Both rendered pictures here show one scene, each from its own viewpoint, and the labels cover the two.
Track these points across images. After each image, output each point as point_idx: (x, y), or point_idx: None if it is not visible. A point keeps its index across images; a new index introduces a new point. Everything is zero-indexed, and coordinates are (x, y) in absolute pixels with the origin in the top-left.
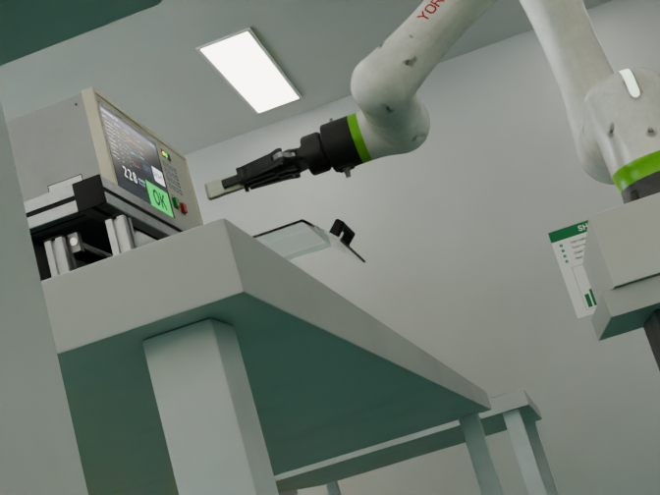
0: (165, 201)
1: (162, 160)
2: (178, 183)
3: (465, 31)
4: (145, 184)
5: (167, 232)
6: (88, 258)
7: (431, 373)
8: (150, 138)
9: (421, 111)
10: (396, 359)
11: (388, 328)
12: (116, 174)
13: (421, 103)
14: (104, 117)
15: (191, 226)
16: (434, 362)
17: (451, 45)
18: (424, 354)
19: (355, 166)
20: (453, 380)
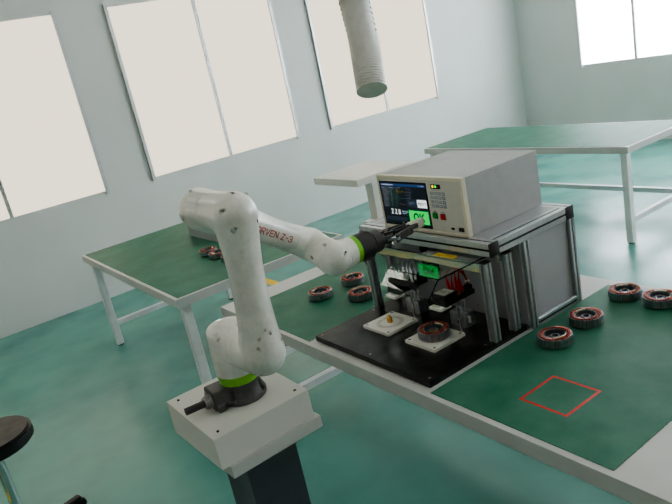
0: (424, 217)
1: (429, 191)
2: (444, 201)
3: (269, 245)
4: (408, 212)
5: (400, 241)
6: None
7: (335, 364)
8: (421, 182)
9: (313, 263)
10: (286, 344)
11: (286, 336)
12: (386, 214)
13: (312, 260)
14: (382, 187)
15: (450, 226)
16: (349, 365)
17: (277, 248)
18: (331, 356)
19: (364, 261)
20: (394, 389)
